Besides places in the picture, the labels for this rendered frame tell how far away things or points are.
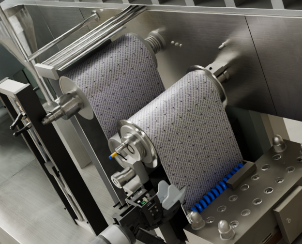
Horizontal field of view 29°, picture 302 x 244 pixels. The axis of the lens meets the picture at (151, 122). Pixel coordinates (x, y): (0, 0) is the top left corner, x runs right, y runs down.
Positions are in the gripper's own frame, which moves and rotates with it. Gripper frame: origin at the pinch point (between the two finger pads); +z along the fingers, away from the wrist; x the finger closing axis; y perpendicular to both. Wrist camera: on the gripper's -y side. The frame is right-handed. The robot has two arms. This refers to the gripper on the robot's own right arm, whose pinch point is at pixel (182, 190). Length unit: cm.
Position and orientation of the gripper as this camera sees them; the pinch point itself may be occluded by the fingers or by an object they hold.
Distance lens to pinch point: 150.6
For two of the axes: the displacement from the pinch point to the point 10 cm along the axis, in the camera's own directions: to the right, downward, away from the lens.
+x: -5.9, -1.8, 7.8
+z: 7.2, -5.6, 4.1
